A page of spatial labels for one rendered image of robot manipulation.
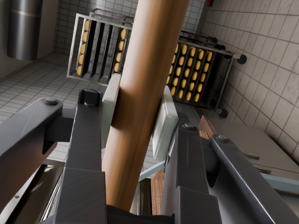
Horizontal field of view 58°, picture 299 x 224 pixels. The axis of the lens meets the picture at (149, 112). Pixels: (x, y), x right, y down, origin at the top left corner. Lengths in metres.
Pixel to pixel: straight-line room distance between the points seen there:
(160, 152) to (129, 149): 0.03
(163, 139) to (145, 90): 0.03
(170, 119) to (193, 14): 5.10
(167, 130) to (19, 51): 3.22
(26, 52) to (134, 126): 3.19
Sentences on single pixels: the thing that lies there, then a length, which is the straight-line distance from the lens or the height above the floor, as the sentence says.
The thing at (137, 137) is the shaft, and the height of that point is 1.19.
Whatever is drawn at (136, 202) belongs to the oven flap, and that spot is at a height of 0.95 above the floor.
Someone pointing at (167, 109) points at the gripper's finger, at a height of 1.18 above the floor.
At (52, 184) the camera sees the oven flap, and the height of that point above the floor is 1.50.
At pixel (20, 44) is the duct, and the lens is 3.33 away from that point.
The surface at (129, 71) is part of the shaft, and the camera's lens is 0.17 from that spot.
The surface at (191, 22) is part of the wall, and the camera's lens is 5.24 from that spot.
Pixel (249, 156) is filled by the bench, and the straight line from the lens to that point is 1.65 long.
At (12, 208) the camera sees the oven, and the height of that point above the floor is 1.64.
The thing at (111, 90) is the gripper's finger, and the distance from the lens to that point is 0.17.
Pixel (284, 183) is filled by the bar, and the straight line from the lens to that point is 1.42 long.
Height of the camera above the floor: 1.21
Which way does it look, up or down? 7 degrees down
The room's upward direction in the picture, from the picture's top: 77 degrees counter-clockwise
